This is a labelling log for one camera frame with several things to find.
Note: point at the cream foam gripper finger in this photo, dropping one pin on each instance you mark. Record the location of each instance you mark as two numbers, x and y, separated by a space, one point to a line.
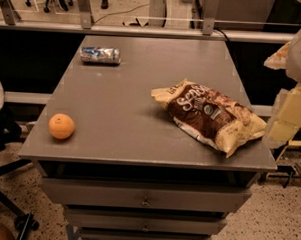
285 120

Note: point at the brown chip bag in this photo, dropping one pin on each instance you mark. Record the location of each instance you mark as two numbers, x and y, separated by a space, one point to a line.
209 116

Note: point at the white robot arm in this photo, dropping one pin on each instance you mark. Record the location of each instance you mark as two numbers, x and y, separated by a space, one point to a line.
288 58

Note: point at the yellow metal stand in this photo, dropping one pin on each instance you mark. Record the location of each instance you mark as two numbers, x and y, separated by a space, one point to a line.
288 167

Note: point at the grey drawer cabinet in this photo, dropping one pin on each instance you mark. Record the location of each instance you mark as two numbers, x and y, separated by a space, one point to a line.
128 172

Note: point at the crushed blue silver can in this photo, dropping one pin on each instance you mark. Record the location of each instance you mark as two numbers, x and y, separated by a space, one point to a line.
100 55

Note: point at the orange fruit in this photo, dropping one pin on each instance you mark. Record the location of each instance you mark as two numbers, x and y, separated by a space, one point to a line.
61 126

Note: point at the grey metal railing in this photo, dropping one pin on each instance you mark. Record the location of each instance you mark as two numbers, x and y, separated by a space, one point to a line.
239 20

